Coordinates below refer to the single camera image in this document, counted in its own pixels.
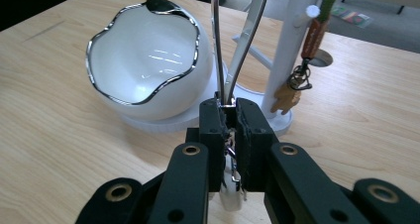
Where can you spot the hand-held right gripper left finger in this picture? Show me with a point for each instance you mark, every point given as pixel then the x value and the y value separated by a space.
pixel 213 131

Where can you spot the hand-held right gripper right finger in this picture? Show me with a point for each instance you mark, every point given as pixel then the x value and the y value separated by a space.
pixel 252 134

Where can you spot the white key stand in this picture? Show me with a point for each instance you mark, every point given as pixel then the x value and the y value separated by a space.
pixel 284 52

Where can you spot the white bowl with silver rim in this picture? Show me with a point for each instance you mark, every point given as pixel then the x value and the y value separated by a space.
pixel 148 62

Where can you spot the colourful packet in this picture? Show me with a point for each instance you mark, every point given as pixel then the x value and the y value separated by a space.
pixel 351 16

